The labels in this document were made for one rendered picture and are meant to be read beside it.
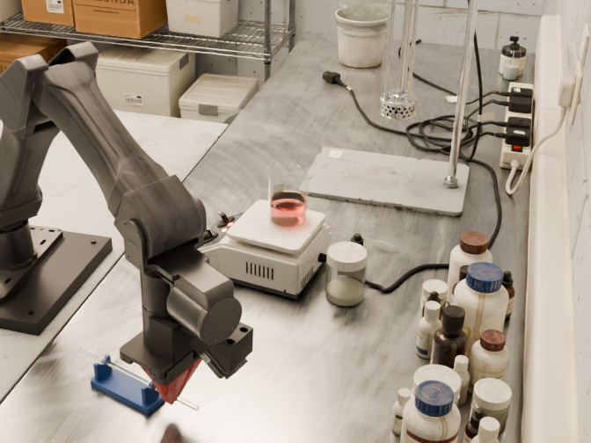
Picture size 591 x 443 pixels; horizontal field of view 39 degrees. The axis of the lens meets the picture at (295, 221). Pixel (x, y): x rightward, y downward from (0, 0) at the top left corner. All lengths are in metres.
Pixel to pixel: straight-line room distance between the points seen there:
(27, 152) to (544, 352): 0.68
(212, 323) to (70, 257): 0.51
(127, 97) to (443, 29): 1.35
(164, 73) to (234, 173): 1.93
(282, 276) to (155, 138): 0.63
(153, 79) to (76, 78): 2.59
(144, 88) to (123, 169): 2.69
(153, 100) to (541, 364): 2.77
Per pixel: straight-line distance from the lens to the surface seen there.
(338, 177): 1.59
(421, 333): 1.15
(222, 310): 0.88
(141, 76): 3.57
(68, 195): 1.58
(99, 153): 0.92
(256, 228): 1.27
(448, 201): 1.54
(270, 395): 1.10
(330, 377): 1.13
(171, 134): 1.79
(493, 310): 1.13
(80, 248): 1.37
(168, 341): 0.95
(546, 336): 1.08
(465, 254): 1.24
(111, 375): 1.13
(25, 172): 1.16
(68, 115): 0.96
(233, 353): 0.92
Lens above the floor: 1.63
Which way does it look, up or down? 30 degrees down
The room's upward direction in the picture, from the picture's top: 1 degrees clockwise
